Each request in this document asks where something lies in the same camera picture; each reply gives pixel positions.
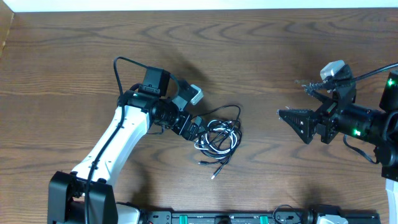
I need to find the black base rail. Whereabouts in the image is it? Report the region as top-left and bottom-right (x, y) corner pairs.
(138, 210), (381, 224)

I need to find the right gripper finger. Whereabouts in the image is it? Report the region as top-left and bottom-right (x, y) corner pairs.
(277, 109), (317, 144)
(303, 82), (335, 101)

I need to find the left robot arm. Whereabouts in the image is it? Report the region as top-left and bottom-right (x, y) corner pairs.
(47, 67), (206, 223)

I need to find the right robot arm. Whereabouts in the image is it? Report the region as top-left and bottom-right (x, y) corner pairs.
(277, 64), (397, 223)

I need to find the white usb cable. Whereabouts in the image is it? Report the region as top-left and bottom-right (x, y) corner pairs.
(194, 119), (243, 156)

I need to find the cardboard box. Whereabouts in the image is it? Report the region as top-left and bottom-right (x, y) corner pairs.
(0, 0), (15, 55)

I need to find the black usb cable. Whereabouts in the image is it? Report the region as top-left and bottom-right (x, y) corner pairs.
(191, 105), (243, 166)

